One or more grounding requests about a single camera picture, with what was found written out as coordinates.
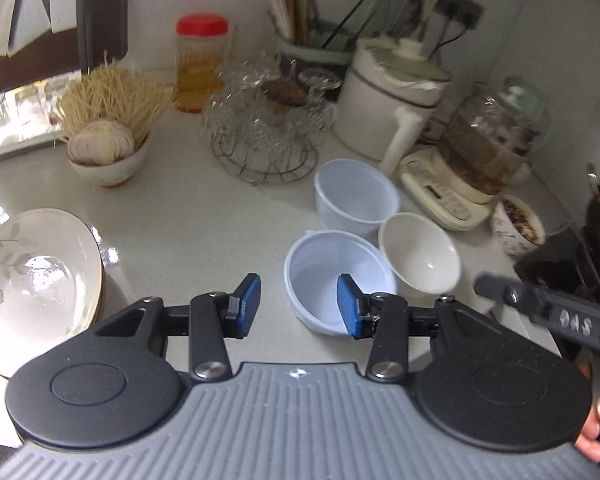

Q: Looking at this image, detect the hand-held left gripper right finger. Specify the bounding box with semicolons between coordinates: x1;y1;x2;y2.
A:
336;274;508;381

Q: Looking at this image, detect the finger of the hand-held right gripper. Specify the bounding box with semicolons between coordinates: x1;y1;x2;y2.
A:
474;274;533;319

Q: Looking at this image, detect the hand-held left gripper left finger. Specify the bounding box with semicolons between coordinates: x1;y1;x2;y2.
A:
95;273;262;381

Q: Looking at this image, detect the translucent plastic bowl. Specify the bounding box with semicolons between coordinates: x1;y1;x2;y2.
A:
314;158;400;236
284;230;398;336

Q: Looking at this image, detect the white ceramic bowl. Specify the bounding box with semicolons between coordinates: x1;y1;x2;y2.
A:
378;212;462;295

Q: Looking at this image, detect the shallow leaf-pattern plate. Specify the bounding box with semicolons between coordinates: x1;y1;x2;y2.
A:
92;230;109;332

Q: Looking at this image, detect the deep leaf-pattern plate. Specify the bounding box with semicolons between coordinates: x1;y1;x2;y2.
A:
0;208;105;377

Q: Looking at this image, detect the dark wok on stove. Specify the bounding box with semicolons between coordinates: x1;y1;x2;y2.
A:
514;227;600;311

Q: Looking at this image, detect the patterned white cup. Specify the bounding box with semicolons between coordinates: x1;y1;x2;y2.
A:
490;194;547;256

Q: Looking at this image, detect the cream kettle heating base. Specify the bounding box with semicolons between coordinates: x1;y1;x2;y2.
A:
399;149;506;232

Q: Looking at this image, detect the glass kettle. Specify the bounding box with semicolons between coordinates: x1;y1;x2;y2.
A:
437;76;551;196

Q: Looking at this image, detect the beige footed bowl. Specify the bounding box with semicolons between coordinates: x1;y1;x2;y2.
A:
66;132;151;188

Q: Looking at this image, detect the white electric cooking pot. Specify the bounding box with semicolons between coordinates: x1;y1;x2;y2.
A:
332;37;453;176

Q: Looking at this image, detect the garlic bulb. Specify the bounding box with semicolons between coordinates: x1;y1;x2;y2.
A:
67;119;135;166

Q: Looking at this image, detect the red lid plastic jar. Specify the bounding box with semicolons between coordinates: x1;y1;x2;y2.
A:
175;14;231;113

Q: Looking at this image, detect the pale green utensil holder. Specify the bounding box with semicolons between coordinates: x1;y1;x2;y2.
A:
275;17;361;64

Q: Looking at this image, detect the bundle of wooden chopsticks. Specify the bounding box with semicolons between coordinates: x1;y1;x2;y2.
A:
266;0;313;46

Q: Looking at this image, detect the wire cup rack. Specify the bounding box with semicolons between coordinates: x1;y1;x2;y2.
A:
210;130;321;184

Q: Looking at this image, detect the dark wall power strip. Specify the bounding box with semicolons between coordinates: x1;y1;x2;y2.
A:
432;0;485;31

